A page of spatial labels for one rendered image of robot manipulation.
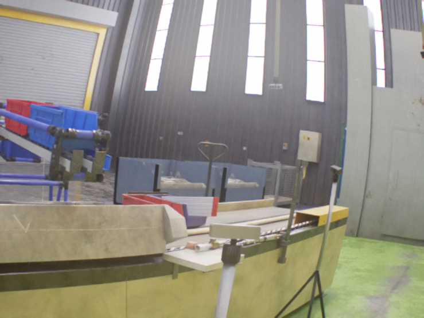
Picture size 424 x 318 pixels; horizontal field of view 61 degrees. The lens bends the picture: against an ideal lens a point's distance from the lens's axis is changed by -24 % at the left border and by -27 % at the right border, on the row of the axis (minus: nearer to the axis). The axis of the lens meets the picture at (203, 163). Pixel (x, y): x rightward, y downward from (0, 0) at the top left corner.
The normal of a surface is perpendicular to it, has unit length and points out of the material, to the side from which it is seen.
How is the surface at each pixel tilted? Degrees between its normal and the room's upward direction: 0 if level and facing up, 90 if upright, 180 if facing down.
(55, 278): 90
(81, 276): 90
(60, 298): 90
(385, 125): 90
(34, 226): 80
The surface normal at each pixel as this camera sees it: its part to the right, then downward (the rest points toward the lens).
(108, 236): 0.79, -0.04
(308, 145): -0.62, -0.04
